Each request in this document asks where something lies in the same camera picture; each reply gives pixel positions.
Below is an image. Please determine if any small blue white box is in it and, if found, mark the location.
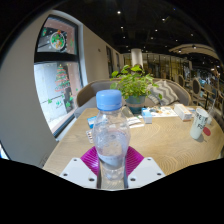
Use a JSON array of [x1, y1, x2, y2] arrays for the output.
[[87, 115, 98, 129]]

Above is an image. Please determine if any grey white chevron cushion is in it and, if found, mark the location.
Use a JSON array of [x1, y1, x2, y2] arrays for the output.
[[147, 79, 180, 107]]

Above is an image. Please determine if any window with festive stickers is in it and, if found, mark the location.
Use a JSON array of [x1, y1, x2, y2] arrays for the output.
[[33, 14, 84, 138]]

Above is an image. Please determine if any group of ceiling spotlights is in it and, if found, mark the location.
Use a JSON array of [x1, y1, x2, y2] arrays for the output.
[[114, 9, 201, 54]]

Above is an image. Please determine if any small light blue box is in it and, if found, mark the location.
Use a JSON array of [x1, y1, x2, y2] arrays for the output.
[[141, 107, 153, 125]]

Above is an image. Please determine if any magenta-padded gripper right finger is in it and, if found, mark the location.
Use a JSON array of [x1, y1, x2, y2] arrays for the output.
[[123, 145, 167, 190]]

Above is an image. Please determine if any clear blue-capped water bottle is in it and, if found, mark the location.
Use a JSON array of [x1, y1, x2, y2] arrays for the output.
[[91, 89, 132, 191]]

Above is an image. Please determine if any white mug with black print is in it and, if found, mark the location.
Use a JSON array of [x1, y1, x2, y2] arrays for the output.
[[189, 107, 210, 140]]

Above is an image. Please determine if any large printed paper leaflet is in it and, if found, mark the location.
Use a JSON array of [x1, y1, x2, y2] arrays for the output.
[[148, 105, 179, 118]]

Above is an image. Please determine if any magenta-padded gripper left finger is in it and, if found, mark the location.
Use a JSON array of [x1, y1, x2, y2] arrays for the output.
[[59, 145, 101, 190]]

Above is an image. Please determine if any grey curved sofa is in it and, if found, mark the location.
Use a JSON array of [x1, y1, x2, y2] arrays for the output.
[[73, 78, 193, 118]]

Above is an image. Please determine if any white rectangular box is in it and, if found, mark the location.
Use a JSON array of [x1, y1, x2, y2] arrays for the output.
[[173, 103, 193, 121]]

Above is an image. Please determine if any green potted plant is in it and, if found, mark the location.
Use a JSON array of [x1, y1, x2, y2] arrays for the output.
[[109, 64, 163, 114]]

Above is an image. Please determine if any group of round-backed chairs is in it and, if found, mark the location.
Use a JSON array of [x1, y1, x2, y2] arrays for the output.
[[176, 71, 224, 113]]

